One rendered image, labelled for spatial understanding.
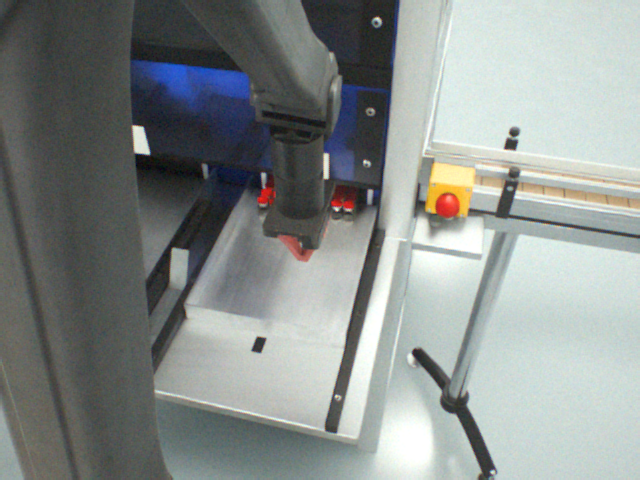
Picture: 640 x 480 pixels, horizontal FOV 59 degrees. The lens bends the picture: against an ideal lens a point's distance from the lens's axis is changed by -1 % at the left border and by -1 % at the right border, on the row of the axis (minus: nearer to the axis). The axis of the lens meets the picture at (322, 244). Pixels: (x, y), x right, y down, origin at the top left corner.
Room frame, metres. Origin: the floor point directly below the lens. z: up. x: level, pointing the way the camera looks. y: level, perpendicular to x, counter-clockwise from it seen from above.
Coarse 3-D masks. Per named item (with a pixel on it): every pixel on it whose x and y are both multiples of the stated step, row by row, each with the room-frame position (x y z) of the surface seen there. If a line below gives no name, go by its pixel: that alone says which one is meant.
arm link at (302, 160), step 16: (272, 128) 0.51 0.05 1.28; (288, 128) 0.50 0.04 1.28; (272, 144) 0.50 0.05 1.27; (288, 144) 0.48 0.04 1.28; (304, 144) 0.48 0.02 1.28; (320, 144) 0.50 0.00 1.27; (272, 160) 0.50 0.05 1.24; (288, 160) 0.48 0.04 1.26; (304, 160) 0.48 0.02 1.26; (320, 160) 0.50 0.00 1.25; (288, 176) 0.48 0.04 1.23; (304, 176) 0.48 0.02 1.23
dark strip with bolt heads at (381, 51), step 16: (368, 0) 0.77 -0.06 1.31; (384, 0) 0.77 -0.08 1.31; (368, 16) 0.77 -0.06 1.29; (384, 16) 0.77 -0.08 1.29; (368, 32) 0.77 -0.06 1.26; (384, 32) 0.77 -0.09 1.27; (368, 48) 0.77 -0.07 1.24; (384, 48) 0.77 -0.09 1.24; (368, 64) 0.77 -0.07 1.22; (384, 64) 0.76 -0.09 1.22; (368, 112) 0.76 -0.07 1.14
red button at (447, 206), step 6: (438, 198) 0.72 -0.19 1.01; (444, 198) 0.71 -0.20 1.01; (450, 198) 0.71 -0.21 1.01; (456, 198) 0.71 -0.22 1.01; (438, 204) 0.70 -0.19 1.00; (444, 204) 0.70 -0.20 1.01; (450, 204) 0.70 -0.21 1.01; (456, 204) 0.70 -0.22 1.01; (438, 210) 0.70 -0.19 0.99; (444, 210) 0.70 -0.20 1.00; (450, 210) 0.69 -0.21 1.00; (456, 210) 0.69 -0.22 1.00; (444, 216) 0.70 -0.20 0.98; (450, 216) 0.69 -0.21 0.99
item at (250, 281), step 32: (256, 192) 0.88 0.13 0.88; (256, 224) 0.79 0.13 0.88; (224, 256) 0.70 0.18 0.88; (256, 256) 0.70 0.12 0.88; (288, 256) 0.70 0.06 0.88; (320, 256) 0.70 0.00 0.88; (352, 256) 0.70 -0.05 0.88; (192, 288) 0.60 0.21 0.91; (224, 288) 0.63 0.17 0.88; (256, 288) 0.63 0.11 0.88; (288, 288) 0.63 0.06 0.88; (320, 288) 0.63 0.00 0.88; (352, 288) 0.63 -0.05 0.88; (224, 320) 0.55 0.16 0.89; (256, 320) 0.54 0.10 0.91; (288, 320) 0.56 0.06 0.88; (320, 320) 0.56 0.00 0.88
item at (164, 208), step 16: (144, 176) 0.93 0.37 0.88; (160, 176) 0.93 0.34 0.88; (176, 176) 0.93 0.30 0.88; (144, 192) 0.88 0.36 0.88; (160, 192) 0.88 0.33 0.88; (176, 192) 0.88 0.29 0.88; (192, 192) 0.88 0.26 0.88; (208, 192) 0.87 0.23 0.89; (144, 208) 0.83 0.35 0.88; (160, 208) 0.83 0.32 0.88; (176, 208) 0.83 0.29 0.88; (192, 208) 0.80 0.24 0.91; (144, 224) 0.79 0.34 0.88; (160, 224) 0.79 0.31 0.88; (176, 224) 0.79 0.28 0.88; (144, 240) 0.74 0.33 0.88; (160, 240) 0.74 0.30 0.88; (176, 240) 0.73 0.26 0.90; (144, 256) 0.70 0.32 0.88; (160, 256) 0.67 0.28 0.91
